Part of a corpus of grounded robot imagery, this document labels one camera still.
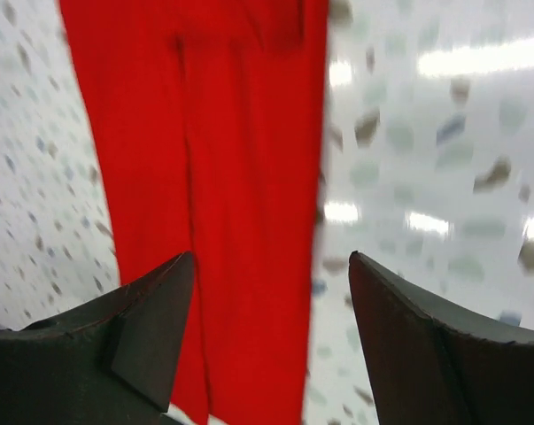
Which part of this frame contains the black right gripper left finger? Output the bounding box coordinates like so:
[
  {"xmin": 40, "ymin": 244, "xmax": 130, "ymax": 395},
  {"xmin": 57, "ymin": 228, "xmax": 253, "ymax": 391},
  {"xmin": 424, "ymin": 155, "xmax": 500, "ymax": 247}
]
[{"xmin": 0, "ymin": 252, "xmax": 194, "ymax": 425}]

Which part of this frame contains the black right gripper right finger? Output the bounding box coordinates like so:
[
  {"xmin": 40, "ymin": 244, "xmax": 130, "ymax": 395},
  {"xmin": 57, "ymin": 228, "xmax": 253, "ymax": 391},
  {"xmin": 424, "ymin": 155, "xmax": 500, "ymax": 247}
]
[{"xmin": 348, "ymin": 251, "xmax": 534, "ymax": 425}]

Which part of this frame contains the red t-shirt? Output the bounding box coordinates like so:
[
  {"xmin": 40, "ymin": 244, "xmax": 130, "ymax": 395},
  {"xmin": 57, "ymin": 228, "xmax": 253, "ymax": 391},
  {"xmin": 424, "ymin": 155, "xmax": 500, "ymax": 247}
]
[{"xmin": 59, "ymin": 1, "xmax": 329, "ymax": 424}]

